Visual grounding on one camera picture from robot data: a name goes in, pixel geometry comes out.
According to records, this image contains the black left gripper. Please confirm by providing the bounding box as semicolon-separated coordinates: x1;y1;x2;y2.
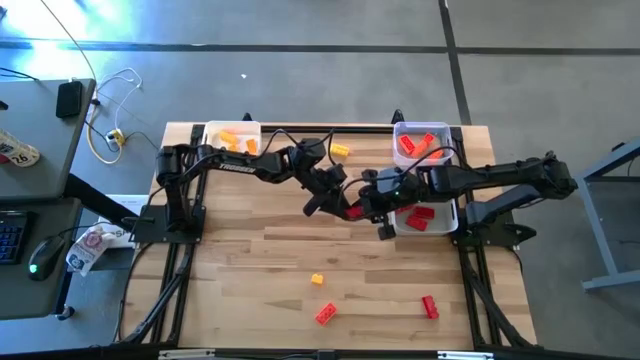
302;164;357;221

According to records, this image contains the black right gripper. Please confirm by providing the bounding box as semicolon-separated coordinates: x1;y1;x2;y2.
357;168;432;242

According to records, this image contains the clear plastic bin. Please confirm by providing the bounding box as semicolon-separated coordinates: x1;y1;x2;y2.
392;121;455;168

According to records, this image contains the grey plastic bin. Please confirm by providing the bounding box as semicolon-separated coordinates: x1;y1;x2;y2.
392;198;460;237

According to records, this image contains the white plastic bin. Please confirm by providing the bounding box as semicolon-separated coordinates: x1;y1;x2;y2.
199;119;263;166

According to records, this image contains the black rig crossbar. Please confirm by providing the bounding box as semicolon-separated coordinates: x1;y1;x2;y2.
0;341;640;360

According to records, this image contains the white paper sheet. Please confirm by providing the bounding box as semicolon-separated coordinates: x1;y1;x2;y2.
97;193;151;250

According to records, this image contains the black desk support beam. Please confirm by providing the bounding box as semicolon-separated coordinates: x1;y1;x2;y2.
63;172;144;231

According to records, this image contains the white snack bag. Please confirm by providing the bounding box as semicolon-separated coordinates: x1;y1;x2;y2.
65;224;117;278

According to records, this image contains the black box on desk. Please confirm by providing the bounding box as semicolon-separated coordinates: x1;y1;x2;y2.
55;80;85;120

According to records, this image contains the black computer mouse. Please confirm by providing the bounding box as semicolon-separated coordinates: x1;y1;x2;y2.
27;235;67;282

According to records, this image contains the paper tag with number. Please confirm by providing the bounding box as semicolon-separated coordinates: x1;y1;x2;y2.
0;128;42;168

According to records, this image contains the black keyboard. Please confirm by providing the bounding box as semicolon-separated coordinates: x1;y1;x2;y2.
0;209;32;266

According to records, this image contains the dark grey desk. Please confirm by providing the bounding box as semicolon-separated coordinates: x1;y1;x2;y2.
0;197;84;321

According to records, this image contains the black aluminium table frame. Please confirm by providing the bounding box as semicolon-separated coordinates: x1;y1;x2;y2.
117;122;539;351

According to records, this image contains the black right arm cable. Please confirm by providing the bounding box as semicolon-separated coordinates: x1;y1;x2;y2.
339;144;460;211

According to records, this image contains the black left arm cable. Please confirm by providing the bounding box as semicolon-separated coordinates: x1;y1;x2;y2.
262;128;335;166

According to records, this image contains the silver metal bracket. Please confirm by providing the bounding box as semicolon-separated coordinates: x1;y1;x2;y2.
437;350;495;360
158;349;217;360

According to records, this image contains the black floor cable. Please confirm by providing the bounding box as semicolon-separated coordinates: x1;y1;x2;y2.
83;117;162;154
0;66;41;83

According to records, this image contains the grey-blue metal table frame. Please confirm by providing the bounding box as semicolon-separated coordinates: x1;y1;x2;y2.
572;138;640;294

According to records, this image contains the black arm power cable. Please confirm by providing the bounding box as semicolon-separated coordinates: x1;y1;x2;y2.
112;242;151;344

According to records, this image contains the white cable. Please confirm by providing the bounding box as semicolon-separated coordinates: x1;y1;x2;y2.
93;67;144;132

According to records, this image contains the yellow cable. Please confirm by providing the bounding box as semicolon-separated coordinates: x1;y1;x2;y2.
85;118;124;166

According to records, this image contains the thin grey cable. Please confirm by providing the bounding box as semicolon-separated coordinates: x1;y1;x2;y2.
39;0;99;84

